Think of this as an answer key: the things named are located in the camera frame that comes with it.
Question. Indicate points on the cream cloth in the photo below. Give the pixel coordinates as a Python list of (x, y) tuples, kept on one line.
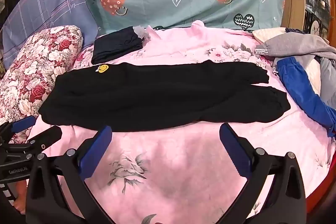
[(267, 35)]

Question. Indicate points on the red floral pillow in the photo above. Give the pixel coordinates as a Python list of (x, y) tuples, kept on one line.
[(34, 66)]

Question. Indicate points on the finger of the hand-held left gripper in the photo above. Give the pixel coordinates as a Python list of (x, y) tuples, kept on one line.
[(44, 137), (24, 123)]

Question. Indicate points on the light grey garment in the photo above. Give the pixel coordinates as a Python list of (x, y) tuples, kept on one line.
[(328, 77)]

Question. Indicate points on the grey hoodie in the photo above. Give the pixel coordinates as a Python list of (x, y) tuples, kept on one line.
[(296, 45)]

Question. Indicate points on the person's left hand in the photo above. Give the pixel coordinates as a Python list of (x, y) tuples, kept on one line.
[(19, 203)]

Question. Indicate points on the folded dark navy garment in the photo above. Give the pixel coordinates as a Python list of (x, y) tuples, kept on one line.
[(116, 44)]

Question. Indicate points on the blue garment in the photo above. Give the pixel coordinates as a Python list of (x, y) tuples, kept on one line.
[(302, 87)]

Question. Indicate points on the pink floral blanket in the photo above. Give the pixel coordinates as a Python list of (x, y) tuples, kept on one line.
[(178, 169)]

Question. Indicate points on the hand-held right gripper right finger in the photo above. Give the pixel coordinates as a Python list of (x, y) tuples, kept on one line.
[(233, 151)]

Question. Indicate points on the blue plaid pillow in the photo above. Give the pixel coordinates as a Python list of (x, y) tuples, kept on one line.
[(50, 11)]

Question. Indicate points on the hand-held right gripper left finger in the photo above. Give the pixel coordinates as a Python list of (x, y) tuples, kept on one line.
[(96, 151)]

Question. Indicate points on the black pants with smiley patch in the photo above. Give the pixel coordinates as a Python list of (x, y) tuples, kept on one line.
[(157, 95)]

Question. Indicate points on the red wooden bed frame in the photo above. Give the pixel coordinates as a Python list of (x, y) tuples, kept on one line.
[(320, 187)]

